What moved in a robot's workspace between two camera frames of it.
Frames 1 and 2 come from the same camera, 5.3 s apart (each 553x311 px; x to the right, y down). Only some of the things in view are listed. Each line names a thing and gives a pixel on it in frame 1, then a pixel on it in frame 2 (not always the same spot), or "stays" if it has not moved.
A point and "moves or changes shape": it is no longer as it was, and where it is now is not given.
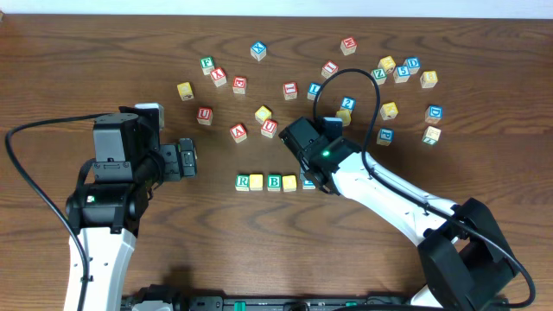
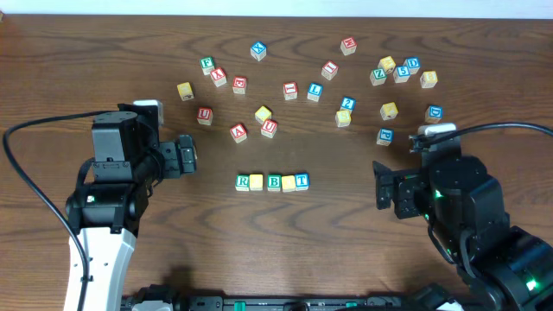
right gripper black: [308, 174] to [384, 187]
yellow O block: [289, 183] stays
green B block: [274, 182] stays
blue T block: [308, 185] moves or changes shape
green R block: [242, 182] stays
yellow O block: [256, 181] stays
